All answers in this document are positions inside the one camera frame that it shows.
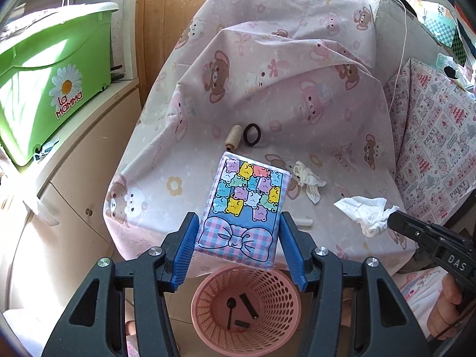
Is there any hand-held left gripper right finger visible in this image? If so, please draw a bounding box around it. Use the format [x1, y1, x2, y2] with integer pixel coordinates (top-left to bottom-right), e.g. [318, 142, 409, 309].
[280, 211, 434, 357]

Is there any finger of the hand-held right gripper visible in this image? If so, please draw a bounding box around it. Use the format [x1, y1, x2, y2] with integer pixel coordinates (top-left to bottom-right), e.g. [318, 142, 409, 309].
[387, 208, 445, 253]

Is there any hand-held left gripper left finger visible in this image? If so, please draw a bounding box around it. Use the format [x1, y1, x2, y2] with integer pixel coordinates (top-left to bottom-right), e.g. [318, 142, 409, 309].
[42, 212, 200, 357]

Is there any large white tissue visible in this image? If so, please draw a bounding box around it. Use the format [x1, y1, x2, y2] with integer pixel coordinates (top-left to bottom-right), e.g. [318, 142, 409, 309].
[333, 196, 395, 239]

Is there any bear print tissue packet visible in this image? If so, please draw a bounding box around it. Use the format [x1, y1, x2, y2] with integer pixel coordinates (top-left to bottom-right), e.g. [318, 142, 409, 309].
[194, 152, 291, 268]

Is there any black strip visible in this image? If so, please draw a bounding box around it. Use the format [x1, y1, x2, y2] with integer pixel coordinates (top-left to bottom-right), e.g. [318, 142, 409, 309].
[240, 294, 259, 319]

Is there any black plastic spoon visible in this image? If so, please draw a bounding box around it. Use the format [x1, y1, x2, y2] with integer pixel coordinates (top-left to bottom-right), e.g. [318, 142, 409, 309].
[225, 297, 237, 331]

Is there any small white tissue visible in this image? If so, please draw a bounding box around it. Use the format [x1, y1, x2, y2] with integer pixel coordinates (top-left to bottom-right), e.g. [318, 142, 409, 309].
[292, 161, 327, 204]

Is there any pink plastic basket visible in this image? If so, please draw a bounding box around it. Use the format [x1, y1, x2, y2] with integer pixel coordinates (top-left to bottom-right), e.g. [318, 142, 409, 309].
[191, 265, 302, 348]

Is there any black hair tie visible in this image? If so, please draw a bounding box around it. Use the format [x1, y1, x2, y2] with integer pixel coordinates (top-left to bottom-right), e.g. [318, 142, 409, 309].
[243, 123, 262, 147]

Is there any beige thread spool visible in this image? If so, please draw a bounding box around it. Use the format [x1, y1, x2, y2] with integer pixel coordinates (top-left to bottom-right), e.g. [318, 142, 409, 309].
[224, 124, 242, 153]

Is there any person's right hand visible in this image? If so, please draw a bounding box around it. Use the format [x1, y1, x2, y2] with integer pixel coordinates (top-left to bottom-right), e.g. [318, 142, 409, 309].
[427, 273, 471, 341]

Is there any person's right leg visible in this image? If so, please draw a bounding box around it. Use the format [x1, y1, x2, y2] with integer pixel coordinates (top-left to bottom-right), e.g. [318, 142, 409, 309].
[394, 268, 447, 328]

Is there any person's leg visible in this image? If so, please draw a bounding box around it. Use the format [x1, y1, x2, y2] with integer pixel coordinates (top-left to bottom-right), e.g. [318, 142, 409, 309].
[3, 307, 53, 357]
[394, 268, 447, 328]

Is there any patterned pillow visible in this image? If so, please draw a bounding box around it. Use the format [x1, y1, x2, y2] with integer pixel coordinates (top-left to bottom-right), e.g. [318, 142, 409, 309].
[383, 57, 476, 227]

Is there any pink slipper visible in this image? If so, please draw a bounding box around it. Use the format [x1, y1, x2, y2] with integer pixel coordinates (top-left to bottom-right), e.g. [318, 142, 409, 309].
[124, 318, 140, 357]

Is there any white shelf cabinet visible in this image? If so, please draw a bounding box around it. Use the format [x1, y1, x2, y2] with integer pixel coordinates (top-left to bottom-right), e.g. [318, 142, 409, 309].
[0, 0, 144, 317]

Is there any pink bear print sheet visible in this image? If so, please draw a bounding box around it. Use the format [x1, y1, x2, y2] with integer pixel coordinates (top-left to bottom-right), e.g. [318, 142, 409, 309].
[104, 0, 417, 279]

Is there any white worn furniture panel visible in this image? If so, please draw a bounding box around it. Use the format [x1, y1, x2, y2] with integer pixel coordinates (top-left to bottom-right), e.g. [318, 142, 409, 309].
[364, 0, 450, 93]

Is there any person's left leg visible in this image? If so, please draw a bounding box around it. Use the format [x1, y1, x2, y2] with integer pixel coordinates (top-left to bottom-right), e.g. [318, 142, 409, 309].
[3, 307, 53, 357]

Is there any green checkered cloth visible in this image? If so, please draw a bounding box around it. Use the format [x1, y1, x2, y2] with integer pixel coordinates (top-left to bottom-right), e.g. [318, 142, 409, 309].
[424, 7, 467, 58]

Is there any green plastic storage box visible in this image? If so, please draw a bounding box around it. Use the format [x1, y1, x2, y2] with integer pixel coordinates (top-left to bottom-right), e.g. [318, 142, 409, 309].
[0, 2, 120, 167]

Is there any white cable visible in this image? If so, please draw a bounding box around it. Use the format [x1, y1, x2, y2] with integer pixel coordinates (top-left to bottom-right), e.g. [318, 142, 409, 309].
[387, 0, 408, 108]

